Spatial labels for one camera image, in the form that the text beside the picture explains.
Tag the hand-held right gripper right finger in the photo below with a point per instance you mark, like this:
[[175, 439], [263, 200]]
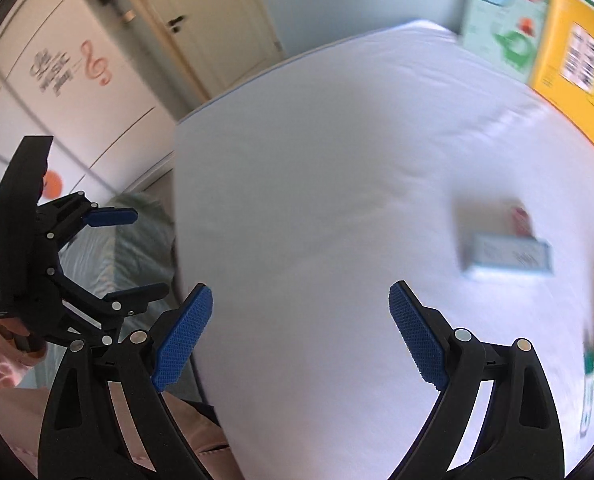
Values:
[[417, 335]]

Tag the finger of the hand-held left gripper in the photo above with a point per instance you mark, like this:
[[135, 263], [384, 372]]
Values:
[[109, 216], [137, 292]]

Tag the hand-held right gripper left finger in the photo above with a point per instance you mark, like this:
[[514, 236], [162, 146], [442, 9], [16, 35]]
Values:
[[184, 335]]

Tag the grey lined trash bin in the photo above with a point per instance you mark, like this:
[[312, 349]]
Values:
[[142, 255]]

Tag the person's left hand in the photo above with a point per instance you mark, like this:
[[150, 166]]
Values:
[[24, 357]]

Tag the orange round sticker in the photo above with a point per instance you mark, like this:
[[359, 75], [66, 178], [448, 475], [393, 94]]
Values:
[[53, 185]]

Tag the light blue box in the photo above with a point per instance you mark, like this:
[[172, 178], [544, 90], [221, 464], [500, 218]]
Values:
[[507, 257]]

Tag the white wardrobe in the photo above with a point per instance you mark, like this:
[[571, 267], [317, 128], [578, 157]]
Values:
[[27, 110]]

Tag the music note sticker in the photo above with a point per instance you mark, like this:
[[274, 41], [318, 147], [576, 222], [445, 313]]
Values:
[[94, 65]]

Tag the small pink packet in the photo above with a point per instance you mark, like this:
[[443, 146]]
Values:
[[519, 220]]

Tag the green white marker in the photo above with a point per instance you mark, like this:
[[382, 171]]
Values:
[[588, 390]]

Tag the cream door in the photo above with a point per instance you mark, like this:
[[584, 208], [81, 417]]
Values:
[[217, 10]]

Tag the yellow picture book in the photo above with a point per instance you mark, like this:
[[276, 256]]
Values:
[[577, 70]]

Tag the teal elephant book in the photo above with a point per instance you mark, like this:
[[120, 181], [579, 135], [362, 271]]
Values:
[[502, 20]]

